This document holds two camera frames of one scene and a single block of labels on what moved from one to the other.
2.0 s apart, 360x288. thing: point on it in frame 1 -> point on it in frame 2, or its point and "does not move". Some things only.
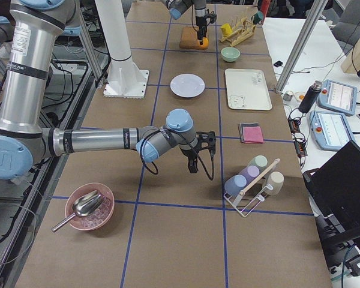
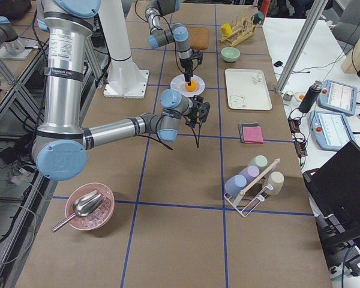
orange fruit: x=205 y=42 -> x=191 y=88
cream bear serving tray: x=247 y=89 does not move
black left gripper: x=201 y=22 -> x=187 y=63
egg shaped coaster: x=299 y=97 does not move
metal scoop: x=84 y=206 does not move
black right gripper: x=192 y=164 -> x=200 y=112
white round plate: x=187 y=85 does not move
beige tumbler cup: x=276 y=179 does not move
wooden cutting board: x=189 y=38 does not move
